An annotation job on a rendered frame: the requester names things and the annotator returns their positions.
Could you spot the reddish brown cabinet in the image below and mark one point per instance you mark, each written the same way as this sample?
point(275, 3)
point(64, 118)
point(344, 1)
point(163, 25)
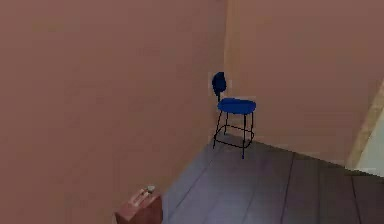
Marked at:
point(140, 210)

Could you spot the small grey round object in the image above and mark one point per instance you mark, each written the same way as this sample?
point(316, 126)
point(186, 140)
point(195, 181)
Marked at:
point(151, 189)

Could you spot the blue chair with black legs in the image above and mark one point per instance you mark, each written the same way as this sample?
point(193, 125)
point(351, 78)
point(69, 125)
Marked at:
point(236, 105)

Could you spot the pale room door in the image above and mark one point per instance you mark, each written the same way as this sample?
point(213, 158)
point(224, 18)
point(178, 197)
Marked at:
point(372, 146)

